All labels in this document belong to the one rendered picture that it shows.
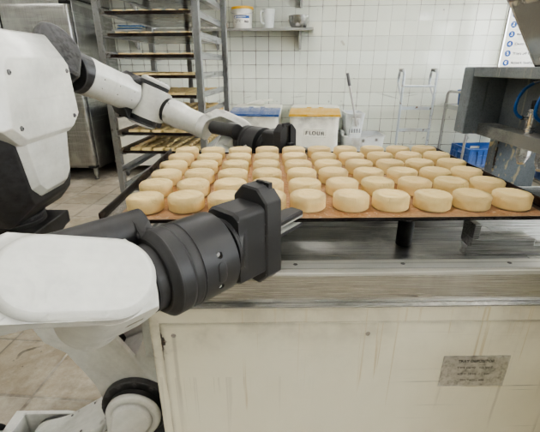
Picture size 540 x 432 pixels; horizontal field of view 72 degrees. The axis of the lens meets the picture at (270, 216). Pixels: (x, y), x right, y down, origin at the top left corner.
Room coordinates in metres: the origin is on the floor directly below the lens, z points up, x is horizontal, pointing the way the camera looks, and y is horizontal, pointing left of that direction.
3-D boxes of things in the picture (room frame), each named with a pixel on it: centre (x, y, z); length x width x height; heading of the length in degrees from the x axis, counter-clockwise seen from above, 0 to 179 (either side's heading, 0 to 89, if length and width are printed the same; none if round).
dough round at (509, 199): (0.49, -0.34, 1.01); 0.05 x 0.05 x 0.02
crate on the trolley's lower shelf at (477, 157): (4.04, -2.34, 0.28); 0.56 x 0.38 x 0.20; 93
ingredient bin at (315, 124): (4.30, -0.50, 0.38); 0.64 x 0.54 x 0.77; 173
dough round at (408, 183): (0.56, -0.22, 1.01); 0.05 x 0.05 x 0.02
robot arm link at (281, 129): (0.91, 0.00, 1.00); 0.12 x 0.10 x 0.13; 46
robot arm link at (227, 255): (0.37, 0.05, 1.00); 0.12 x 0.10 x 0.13; 136
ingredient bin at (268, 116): (4.35, 0.15, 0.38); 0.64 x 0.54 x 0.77; 174
